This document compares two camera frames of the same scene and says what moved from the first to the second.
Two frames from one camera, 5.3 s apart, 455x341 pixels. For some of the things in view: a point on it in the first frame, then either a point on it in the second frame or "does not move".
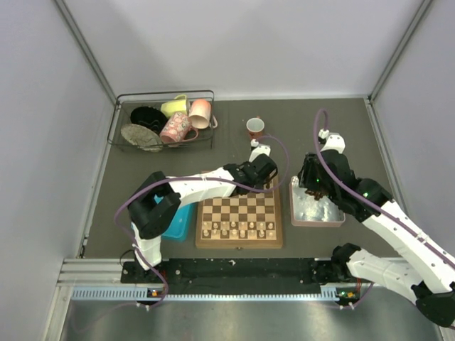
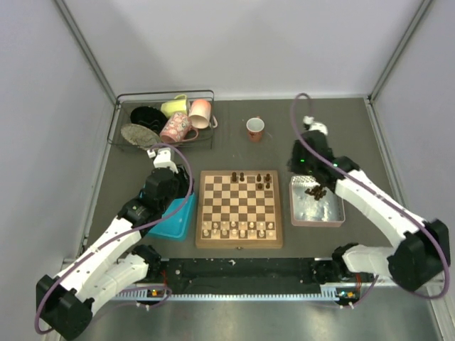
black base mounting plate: (242, 276) does not move
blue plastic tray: (183, 228) does not move
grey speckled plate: (142, 137) does not move
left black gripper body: (259, 185) to (180, 187)
